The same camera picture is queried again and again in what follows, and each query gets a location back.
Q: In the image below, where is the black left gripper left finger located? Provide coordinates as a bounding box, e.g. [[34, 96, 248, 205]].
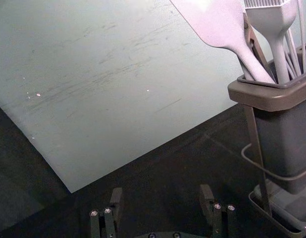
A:
[[89, 187, 123, 238]]

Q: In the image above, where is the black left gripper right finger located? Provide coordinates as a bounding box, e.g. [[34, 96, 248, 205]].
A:
[[199, 184, 238, 238]]

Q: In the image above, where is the black table cloth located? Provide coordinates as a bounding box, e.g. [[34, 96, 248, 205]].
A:
[[0, 98, 306, 238]]

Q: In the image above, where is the grey utensil holder cup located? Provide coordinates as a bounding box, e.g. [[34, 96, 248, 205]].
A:
[[227, 71, 306, 195]]

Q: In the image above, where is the pale grey silicone spatula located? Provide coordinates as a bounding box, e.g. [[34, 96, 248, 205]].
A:
[[168, 0, 277, 84]]

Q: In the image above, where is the pale grey silicone brush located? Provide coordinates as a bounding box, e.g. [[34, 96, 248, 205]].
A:
[[244, 0, 298, 84]]

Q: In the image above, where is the pale grey wire whisk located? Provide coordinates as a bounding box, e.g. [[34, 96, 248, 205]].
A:
[[283, 0, 306, 78]]

